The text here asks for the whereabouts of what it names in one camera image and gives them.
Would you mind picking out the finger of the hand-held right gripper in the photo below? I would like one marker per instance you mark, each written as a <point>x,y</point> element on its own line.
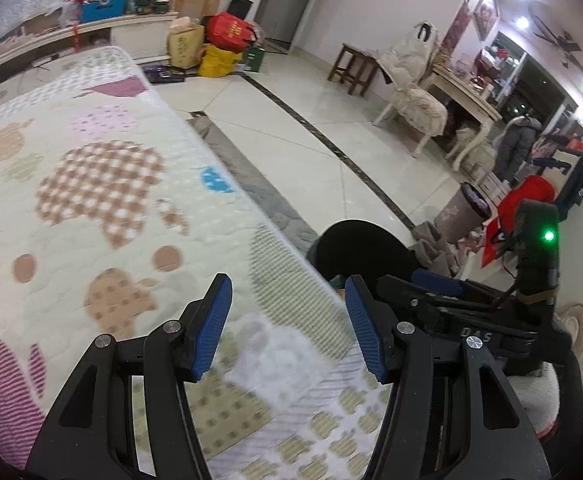
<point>439,280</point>
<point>406,292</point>

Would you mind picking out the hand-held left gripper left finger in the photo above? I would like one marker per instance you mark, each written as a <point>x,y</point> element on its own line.
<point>211,330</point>

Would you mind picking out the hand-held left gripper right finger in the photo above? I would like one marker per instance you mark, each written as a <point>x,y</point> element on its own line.
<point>364,330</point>

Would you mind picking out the black round trash bin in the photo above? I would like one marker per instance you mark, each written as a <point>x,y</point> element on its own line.
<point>366,250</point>

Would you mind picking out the grey fuzzy slipper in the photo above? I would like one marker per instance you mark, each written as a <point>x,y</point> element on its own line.
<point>436,252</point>

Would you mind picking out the red fabric bag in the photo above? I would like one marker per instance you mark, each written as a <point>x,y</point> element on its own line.
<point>526,200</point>

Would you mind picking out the grey lined waste bin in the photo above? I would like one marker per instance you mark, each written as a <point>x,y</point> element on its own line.
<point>464,215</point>

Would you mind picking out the printed patchwork blanket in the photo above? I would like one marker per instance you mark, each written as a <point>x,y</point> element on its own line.
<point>121,240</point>

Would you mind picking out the white carved table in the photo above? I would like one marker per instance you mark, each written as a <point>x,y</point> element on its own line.
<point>471,97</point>

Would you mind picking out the white cushioned chair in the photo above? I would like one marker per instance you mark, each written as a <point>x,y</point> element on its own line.
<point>414,95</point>

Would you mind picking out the ceiling fan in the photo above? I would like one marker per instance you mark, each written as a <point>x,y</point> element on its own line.
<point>561,37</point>

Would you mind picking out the dark wooden stool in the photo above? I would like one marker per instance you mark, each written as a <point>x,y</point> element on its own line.
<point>354,67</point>

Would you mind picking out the purple flat packet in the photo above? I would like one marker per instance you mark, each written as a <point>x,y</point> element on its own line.
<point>164,74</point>

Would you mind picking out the yellow plastic bag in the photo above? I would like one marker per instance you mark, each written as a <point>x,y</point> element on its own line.
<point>219,62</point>

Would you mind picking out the red shopping bag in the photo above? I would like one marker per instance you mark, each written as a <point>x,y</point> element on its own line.
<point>231,30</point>

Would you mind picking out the white low cabinet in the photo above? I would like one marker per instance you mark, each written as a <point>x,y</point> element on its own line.
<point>136,32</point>

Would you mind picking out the grey door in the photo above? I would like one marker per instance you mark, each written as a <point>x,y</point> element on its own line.
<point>291,0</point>

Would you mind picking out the dark green storage crate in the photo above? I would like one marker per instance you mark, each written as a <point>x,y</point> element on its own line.
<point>150,5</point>

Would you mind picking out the blue plastic crate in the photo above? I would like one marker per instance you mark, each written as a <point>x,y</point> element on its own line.
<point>103,10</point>

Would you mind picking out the red wall hanging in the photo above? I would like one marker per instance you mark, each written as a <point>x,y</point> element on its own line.
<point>456,25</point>

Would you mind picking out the framed wall picture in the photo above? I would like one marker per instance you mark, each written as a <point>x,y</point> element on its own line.
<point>486,10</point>

